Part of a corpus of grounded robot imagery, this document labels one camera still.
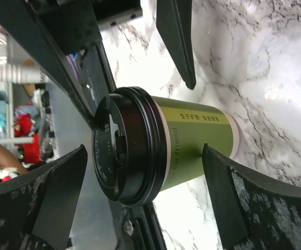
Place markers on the green paper coffee cup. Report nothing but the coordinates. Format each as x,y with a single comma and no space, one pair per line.
188,127

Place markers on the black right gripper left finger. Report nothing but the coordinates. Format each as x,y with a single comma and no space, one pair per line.
37,208

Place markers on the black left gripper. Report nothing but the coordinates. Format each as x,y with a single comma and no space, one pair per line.
63,26

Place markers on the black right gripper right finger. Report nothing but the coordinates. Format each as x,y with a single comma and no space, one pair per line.
252,210

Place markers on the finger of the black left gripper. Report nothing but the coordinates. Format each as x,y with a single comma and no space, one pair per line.
173,22

